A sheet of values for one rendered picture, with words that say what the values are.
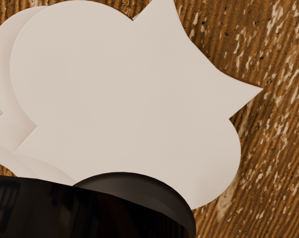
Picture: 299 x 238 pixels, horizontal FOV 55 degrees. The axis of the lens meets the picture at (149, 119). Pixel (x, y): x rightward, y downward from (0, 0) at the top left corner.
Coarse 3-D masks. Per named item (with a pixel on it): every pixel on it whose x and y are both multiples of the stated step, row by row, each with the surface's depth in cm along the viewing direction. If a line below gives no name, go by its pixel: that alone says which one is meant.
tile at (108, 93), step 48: (48, 48) 14; (96, 48) 14; (144, 48) 14; (192, 48) 14; (48, 96) 15; (96, 96) 15; (144, 96) 15; (192, 96) 15; (240, 96) 16; (48, 144) 16; (96, 144) 16; (144, 144) 17; (192, 144) 17; (192, 192) 18
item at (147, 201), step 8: (112, 192) 7; (120, 192) 7; (128, 192) 7; (128, 200) 7; (136, 200) 7; (144, 200) 7; (152, 200) 7; (152, 208) 7; (160, 208) 7; (168, 208) 8; (168, 216) 8; (176, 216) 8
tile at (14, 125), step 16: (16, 16) 15; (32, 16) 15; (0, 32) 15; (16, 32) 15; (0, 48) 15; (0, 64) 16; (0, 80) 16; (0, 96) 16; (16, 112) 17; (0, 128) 17; (16, 128) 17; (32, 128) 17; (0, 144) 18; (16, 144) 18; (32, 160) 18; (48, 176) 19; (64, 176) 19
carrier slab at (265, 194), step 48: (0, 0) 18; (48, 0) 18; (96, 0) 18; (144, 0) 18; (192, 0) 18; (240, 0) 18; (288, 0) 18; (240, 48) 19; (288, 48) 19; (288, 96) 20; (240, 144) 22; (288, 144) 22; (240, 192) 23; (288, 192) 23
